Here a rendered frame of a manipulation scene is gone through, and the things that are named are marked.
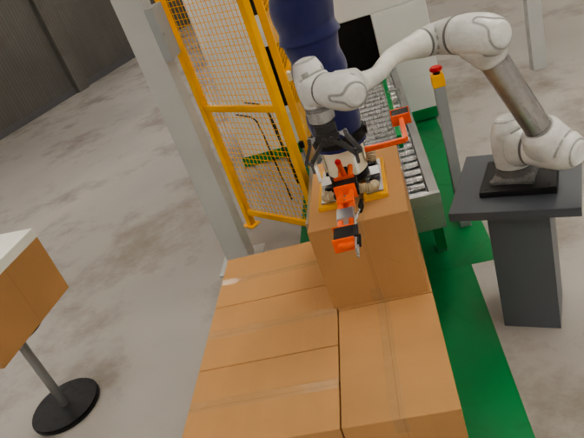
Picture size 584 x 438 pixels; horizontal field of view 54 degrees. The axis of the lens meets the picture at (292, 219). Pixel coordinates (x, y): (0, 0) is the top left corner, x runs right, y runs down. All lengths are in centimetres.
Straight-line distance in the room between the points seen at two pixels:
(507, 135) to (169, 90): 195
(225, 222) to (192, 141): 61
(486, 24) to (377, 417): 131
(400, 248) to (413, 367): 46
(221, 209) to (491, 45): 229
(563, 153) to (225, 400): 156
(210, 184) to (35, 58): 857
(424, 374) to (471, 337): 91
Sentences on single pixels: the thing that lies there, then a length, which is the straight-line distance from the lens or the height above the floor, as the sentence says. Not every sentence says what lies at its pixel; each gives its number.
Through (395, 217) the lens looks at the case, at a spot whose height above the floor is 92.
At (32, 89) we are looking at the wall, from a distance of 1178.
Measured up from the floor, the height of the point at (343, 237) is 109.
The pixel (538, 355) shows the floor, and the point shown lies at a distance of 288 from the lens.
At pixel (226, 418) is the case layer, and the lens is 223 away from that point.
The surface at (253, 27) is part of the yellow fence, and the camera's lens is 340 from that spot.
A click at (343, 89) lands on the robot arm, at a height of 156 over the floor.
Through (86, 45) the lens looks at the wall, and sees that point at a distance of 1288.
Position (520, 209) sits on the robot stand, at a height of 75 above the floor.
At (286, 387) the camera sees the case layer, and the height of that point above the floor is 54.
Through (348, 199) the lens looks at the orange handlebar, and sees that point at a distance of 207.
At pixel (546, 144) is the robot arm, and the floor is 101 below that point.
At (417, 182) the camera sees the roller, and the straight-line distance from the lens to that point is 323.
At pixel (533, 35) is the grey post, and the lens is 580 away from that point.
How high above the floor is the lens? 208
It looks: 29 degrees down
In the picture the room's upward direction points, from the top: 20 degrees counter-clockwise
